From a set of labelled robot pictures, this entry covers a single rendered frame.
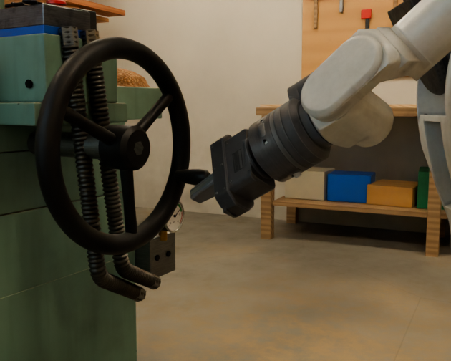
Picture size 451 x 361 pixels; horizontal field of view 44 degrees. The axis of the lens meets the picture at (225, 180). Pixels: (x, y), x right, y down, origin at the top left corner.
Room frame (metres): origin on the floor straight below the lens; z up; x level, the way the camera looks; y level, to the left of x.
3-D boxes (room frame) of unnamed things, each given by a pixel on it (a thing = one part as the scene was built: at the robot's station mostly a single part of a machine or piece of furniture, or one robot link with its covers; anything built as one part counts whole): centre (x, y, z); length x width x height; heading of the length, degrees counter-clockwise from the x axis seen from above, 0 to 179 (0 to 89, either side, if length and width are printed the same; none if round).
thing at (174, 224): (1.04, 0.11, 0.65); 0.06 x 0.04 x 0.08; 149
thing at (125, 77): (1.11, 0.22, 0.92); 0.14 x 0.09 x 0.04; 59
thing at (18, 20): (0.84, 0.25, 0.99); 0.13 x 0.11 x 0.06; 149
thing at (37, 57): (0.84, 0.26, 0.91); 0.15 x 0.14 x 0.09; 149
